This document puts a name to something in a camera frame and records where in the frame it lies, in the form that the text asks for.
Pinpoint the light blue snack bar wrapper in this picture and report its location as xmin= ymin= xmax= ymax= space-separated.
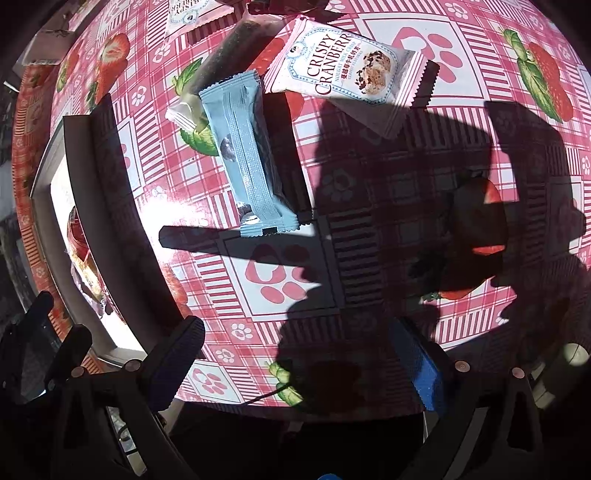
xmin=199 ymin=70 xmax=300 ymax=237

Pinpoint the white crispy cranberry packet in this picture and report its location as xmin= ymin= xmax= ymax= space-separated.
xmin=263 ymin=17 xmax=428 ymax=106

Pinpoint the clear dark seaweed bar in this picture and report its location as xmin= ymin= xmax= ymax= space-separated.
xmin=165 ymin=15 xmax=284 ymax=132

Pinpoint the white cardboard box tray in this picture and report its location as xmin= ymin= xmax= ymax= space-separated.
xmin=30 ymin=115 xmax=182 ymax=365

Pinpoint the red white strawberry tablecloth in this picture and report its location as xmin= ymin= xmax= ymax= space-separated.
xmin=12 ymin=1 xmax=590 ymax=419

